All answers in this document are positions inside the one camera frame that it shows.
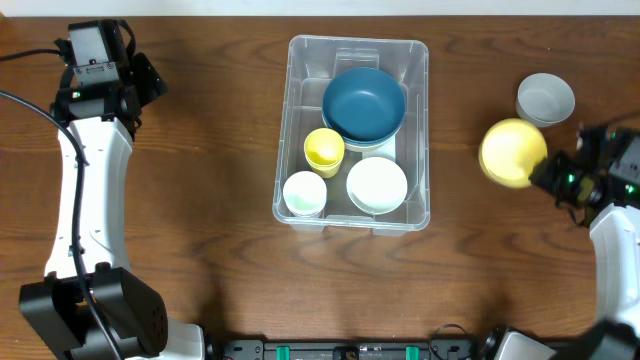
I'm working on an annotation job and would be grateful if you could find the yellow bowl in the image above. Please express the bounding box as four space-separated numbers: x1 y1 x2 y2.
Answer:
478 118 548 189

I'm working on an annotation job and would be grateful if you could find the grey bowl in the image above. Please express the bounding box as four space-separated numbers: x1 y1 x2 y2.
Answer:
516 73 576 128

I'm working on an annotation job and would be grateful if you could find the yellow cup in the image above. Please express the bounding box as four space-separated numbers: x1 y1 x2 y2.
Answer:
303 128 345 167
308 161 341 179

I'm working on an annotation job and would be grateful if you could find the cream cup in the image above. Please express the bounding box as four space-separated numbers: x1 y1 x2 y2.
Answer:
283 171 328 217

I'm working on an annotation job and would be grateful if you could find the white bowl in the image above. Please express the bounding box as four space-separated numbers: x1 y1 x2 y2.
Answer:
346 157 408 215

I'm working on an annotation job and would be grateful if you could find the blue bowl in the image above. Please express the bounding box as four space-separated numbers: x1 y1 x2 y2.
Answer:
323 115 404 148
322 67 407 120

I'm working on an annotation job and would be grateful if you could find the cream bowl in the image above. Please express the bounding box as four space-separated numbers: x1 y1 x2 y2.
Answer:
343 137 390 152

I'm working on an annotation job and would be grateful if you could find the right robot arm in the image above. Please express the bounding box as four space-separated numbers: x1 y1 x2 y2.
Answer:
481 151 639 360

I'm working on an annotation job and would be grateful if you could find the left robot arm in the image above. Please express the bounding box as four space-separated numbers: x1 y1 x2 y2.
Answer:
19 53 207 359

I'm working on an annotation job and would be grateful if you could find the clear plastic container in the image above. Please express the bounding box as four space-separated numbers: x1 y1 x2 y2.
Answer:
272 35 431 236

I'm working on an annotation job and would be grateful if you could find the white label in container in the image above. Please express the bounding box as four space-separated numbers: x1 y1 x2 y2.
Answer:
362 137 396 161

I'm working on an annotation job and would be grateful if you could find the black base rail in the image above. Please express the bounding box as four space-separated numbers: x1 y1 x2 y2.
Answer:
221 339 480 360

